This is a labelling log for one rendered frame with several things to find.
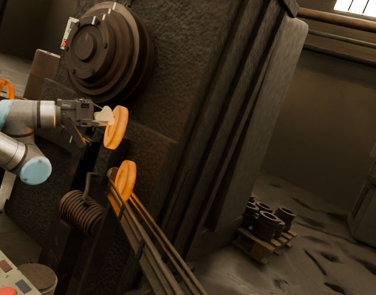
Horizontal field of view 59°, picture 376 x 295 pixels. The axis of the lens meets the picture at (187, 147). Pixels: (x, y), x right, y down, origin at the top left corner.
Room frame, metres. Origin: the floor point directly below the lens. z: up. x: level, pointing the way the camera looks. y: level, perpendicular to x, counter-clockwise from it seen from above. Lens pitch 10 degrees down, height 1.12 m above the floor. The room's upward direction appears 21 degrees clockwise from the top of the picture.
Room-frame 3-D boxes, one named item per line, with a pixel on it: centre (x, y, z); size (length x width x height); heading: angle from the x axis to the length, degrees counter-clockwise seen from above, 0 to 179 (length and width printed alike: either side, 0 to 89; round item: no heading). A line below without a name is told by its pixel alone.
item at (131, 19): (1.60, 0.52, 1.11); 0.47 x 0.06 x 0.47; 60
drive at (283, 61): (2.62, -0.09, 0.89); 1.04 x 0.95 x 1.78; 150
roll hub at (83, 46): (1.51, 0.57, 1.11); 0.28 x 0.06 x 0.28; 60
